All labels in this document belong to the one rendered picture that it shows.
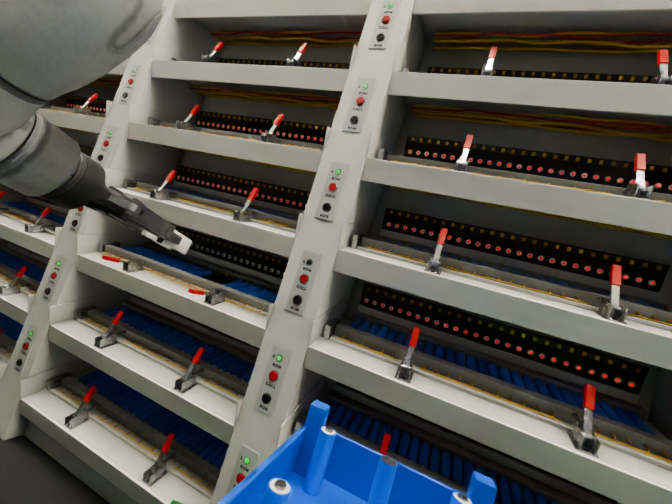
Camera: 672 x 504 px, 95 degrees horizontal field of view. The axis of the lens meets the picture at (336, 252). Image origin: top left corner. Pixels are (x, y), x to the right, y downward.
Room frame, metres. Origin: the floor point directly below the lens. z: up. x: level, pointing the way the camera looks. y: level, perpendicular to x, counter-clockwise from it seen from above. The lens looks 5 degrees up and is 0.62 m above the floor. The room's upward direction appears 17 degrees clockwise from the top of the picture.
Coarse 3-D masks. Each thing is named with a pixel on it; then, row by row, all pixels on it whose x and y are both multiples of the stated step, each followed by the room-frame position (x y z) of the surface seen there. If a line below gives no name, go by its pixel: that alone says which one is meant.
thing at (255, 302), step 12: (108, 252) 0.86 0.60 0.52; (120, 252) 0.85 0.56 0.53; (132, 252) 0.85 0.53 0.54; (144, 264) 0.82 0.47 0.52; (156, 264) 0.80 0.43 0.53; (180, 276) 0.77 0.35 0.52; (192, 276) 0.76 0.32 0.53; (204, 288) 0.74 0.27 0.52; (216, 288) 0.73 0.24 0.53; (228, 288) 0.73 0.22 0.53; (228, 300) 0.70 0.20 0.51; (240, 300) 0.71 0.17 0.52; (252, 300) 0.70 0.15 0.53; (264, 300) 0.70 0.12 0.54
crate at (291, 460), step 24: (312, 408) 0.37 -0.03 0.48; (312, 432) 0.37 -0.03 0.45; (336, 432) 0.38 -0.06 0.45; (288, 456) 0.33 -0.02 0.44; (336, 456) 0.37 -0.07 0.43; (360, 456) 0.36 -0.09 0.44; (264, 480) 0.29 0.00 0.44; (288, 480) 0.35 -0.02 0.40; (336, 480) 0.37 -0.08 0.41; (360, 480) 0.36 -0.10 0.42; (408, 480) 0.35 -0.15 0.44; (432, 480) 0.34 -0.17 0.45; (480, 480) 0.31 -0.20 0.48
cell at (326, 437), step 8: (320, 432) 0.35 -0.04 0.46; (328, 432) 0.35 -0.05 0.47; (320, 440) 0.34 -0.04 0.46; (328, 440) 0.34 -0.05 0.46; (320, 448) 0.34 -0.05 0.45; (328, 448) 0.34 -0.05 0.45; (312, 456) 0.35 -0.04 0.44; (320, 456) 0.34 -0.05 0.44; (328, 456) 0.34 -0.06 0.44; (312, 464) 0.34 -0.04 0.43; (320, 464) 0.34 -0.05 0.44; (312, 472) 0.34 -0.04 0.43; (320, 472) 0.34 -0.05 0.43; (312, 480) 0.34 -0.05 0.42; (320, 480) 0.34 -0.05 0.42; (304, 488) 0.34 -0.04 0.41; (312, 488) 0.34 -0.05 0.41; (320, 488) 0.35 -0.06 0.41
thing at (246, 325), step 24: (96, 240) 0.86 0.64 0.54; (120, 240) 0.92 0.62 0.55; (144, 240) 0.99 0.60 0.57; (96, 264) 0.81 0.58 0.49; (120, 264) 0.82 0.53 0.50; (120, 288) 0.78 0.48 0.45; (144, 288) 0.75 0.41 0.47; (168, 288) 0.73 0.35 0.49; (192, 288) 0.76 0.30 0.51; (192, 312) 0.70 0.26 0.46; (216, 312) 0.67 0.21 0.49; (240, 312) 0.68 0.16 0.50; (240, 336) 0.66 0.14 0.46
